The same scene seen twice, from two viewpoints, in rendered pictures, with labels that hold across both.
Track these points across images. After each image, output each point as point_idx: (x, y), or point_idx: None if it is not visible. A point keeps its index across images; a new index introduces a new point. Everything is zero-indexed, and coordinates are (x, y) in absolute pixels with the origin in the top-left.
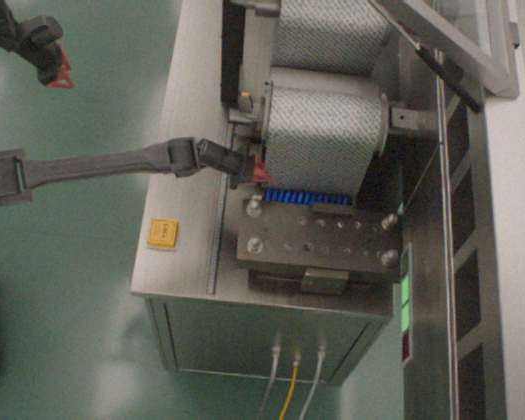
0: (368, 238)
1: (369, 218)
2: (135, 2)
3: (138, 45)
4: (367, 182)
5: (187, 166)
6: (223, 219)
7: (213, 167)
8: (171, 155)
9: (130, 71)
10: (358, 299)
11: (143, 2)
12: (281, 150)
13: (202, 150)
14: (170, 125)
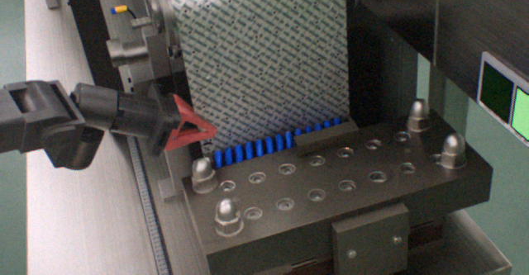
0: (402, 149)
1: (385, 130)
2: (0, 188)
3: (14, 226)
4: (353, 113)
5: (57, 113)
6: (166, 250)
7: (109, 122)
8: (22, 107)
9: (11, 255)
10: (439, 265)
11: (9, 185)
12: (207, 46)
13: (78, 95)
14: (43, 177)
